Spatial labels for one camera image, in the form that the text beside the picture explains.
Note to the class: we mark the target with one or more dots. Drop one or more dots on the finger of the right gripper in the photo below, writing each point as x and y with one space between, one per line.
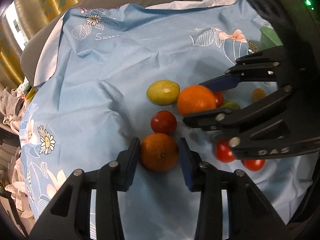
277 126
269 65

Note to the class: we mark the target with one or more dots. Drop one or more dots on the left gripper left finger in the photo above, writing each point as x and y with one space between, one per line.
67 215

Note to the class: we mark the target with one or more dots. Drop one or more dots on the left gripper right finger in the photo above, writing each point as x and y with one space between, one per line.
250 214

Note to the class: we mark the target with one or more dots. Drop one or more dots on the green bowl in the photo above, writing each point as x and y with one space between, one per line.
269 38

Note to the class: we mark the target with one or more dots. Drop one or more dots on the small tan-orange fruit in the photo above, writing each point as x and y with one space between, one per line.
258 94

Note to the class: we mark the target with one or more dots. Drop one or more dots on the red tomato small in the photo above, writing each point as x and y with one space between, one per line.
254 165

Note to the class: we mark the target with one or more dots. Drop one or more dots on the orange mandarin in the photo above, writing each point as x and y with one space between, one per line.
195 99
159 152

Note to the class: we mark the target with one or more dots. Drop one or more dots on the green tomato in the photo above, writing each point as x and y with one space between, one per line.
231 105

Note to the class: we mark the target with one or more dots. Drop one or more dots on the red tomato behind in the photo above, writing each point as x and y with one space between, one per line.
219 99

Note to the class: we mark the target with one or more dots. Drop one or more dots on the yellow-green fruit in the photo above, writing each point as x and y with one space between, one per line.
163 92

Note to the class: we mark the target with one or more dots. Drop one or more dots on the red cherry tomato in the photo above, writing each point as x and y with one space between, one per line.
164 122

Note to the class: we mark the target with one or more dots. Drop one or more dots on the clutter pile of clothes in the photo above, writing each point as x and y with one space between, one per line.
13 106

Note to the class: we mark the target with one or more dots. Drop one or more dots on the blue floral cloth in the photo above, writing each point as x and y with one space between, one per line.
94 73

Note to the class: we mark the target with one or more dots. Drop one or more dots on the golden curtain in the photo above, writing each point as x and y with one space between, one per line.
22 19

